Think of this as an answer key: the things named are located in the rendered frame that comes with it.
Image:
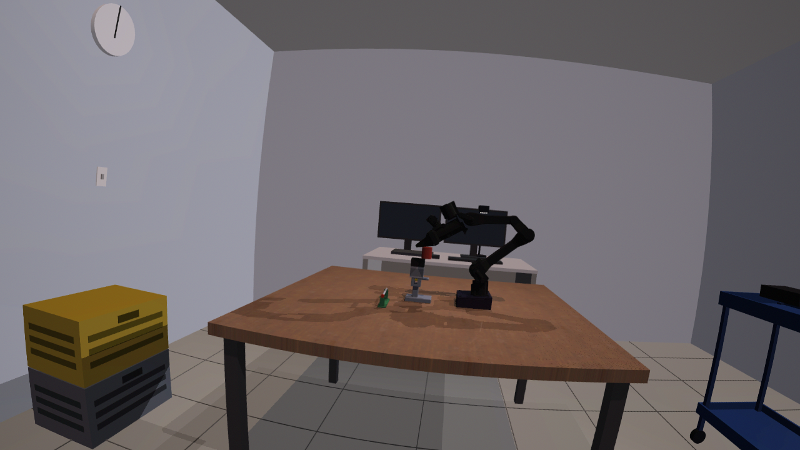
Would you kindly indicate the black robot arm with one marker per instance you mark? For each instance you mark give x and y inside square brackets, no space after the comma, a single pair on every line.
[478,268]

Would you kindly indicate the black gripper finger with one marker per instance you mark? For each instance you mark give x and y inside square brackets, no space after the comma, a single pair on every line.
[425,242]

